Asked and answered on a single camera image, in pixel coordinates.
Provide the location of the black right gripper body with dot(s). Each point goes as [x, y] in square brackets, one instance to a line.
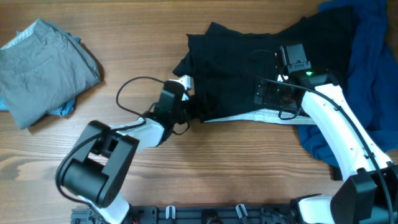
[259, 95]

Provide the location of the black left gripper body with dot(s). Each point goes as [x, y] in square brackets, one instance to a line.
[193, 109]

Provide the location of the black shorts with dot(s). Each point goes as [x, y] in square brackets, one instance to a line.
[221, 62]

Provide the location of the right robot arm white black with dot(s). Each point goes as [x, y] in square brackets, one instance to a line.
[369, 190]

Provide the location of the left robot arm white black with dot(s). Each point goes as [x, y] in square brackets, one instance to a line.
[94, 171]

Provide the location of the dark blue garment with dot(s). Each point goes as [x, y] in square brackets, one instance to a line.
[348, 37]

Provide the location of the grey folded shorts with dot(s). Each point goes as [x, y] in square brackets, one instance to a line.
[41, 69]

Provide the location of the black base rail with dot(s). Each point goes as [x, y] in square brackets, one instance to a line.
[241, 213]

